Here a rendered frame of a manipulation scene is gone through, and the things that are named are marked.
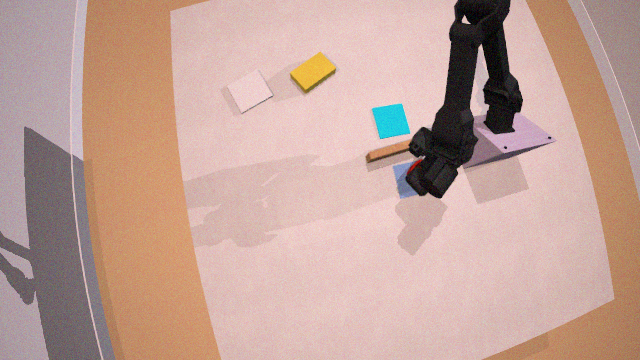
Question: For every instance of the pale pink flat square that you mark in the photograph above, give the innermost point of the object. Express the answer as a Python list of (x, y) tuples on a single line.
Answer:
[(249, 91)]

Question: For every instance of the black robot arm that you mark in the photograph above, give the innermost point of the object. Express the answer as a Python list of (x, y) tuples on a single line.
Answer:
[(453, 125)]

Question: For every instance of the brown flat bar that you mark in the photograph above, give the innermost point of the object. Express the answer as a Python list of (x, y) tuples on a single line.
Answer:
[(392, 150)]

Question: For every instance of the dark red cup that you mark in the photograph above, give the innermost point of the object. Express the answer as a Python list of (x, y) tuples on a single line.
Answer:
[(413, 166)]

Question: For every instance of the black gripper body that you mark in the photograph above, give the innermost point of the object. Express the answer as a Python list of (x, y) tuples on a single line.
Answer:
[(414, 176)]

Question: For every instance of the yellow rectangular block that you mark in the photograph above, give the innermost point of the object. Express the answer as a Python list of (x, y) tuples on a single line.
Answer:
[(312, 72)]

